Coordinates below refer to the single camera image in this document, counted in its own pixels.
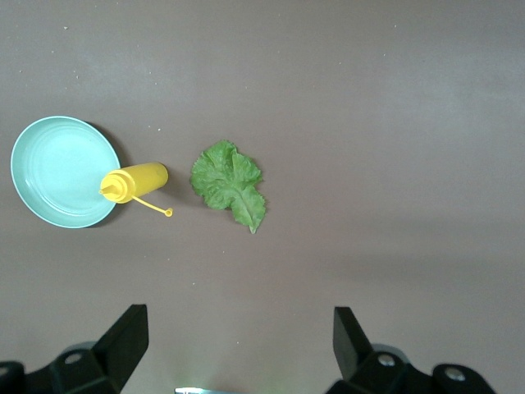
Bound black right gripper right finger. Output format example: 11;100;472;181
326;306;500;394

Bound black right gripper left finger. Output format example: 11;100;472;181
0;304;148;394

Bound green lettuce leaf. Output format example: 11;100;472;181
189;139;267;235

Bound mint green plate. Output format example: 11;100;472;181
10;115;123;230

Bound yellow squeeze sauce bottle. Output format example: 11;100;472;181
98;162;175;218

